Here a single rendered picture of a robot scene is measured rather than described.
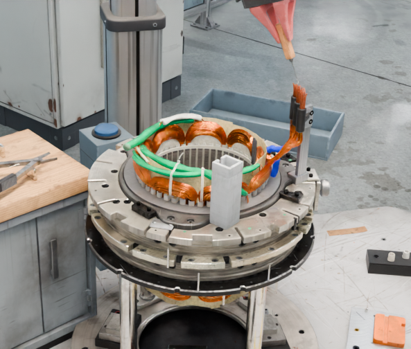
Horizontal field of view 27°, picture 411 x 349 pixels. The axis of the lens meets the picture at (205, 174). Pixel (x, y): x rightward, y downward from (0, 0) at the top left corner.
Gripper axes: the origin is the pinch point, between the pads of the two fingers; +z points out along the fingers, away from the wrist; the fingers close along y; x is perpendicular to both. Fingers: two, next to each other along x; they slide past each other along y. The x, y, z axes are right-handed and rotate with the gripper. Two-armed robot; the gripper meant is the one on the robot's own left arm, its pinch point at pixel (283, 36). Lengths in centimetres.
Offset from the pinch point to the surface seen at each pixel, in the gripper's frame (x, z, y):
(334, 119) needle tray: 6.5, 18.1, 2.0
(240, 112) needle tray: 6.0, 13.9, -14.7
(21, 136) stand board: -25.8, 0.6, -37.2
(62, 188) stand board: -36.5, 5.6, -24.4
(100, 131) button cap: -14.7, 5.8, -30.3
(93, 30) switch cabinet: 163, 26, -146
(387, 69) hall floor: 299, 109, -73
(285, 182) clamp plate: -27.3, 13.2, 5.5
